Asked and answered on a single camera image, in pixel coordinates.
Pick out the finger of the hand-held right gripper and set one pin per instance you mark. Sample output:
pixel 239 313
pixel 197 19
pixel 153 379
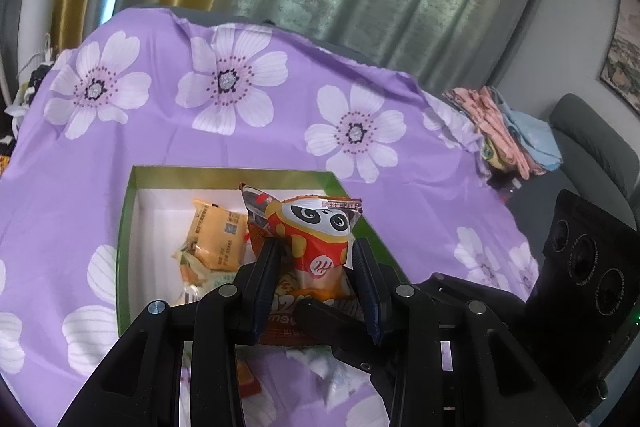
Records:
pixel 340 332
pixel 475 292

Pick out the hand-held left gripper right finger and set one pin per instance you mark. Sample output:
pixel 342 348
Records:
pixel 372 297

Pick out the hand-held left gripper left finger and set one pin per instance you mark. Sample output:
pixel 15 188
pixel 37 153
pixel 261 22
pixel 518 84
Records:
pixel 267 287

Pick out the panda print snack packet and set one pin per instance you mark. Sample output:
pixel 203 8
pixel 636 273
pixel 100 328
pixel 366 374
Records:
pixel 310 227

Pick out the green cardboard box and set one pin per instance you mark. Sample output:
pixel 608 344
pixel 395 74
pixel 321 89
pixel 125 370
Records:
pixel 160 227

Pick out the large cream green snack packet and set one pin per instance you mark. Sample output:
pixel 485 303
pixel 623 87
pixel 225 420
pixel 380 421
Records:
pixel 330 372

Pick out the pale green biscuit packet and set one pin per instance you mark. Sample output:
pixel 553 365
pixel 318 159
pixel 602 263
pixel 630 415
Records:
pixel 210 279

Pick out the orange yellow biscuit packet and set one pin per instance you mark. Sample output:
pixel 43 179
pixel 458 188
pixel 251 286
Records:
pixel 217 232

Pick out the orange snack packet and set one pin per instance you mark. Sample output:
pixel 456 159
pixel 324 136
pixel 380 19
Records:
pixel 249 379

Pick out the small dark object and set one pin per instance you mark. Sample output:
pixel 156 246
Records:
pixel 507 189

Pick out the grey sofa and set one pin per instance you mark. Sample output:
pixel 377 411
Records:
pixel 575 147

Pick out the pile of folded clothes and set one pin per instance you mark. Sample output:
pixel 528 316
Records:
pixel 495 122

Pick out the purple floral bedsheet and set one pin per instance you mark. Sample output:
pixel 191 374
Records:
pixel 165 142

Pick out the framed wall picture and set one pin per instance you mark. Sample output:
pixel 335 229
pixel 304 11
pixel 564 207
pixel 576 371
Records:
pixel 625 57

